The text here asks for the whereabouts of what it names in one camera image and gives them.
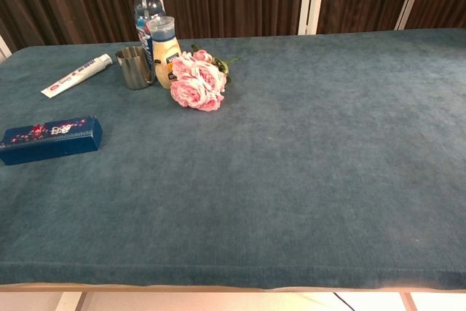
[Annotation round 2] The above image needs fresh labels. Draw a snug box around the blue glasses case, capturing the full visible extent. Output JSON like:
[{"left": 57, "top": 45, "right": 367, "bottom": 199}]
[{"left": 0, "top": 115, "right": 103, "bottom": 166}]

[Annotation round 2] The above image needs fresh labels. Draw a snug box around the pink flower bouquet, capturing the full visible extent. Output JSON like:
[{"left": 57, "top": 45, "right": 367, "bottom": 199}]
[{"left": 170, "top": 44, "right": 243, "bottom": 112}]

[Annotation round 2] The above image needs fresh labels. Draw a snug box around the blue table cloth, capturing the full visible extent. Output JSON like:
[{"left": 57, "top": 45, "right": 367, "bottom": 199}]
[{"left": 0, "top": 28, "right": 466, "bottom": 290}]

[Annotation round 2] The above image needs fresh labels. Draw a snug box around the cream sauce bottle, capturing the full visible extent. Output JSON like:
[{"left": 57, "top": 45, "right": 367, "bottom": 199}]
[{"left": 146, "top": 15, "right": 182, "bottom": 90}]

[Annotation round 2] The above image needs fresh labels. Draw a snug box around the steel cup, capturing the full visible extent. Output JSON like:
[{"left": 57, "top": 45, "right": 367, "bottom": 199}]
[{"left": 115, "top": 46, "right": 156, "bottom": 90}]

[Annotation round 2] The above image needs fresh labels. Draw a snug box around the blue cap water bottle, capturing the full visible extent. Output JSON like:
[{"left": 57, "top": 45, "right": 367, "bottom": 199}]
[{"left": 133, "top": 0, "right": 167, "bottom": 71}]

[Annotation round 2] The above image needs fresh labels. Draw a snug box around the white toothpaste tube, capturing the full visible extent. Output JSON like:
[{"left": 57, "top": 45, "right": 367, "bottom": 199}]
[{"left": 40, "top": 53, "right": 113, "bottom": 99}]

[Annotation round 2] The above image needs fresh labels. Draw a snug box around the table leg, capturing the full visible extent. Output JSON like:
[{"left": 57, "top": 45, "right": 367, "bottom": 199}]
[
  {"left": 54, "top": 291, "right": 89, "bottom": 311},
  {"left": 399, "top": 291, "right": 419, "bottom": 311}
]

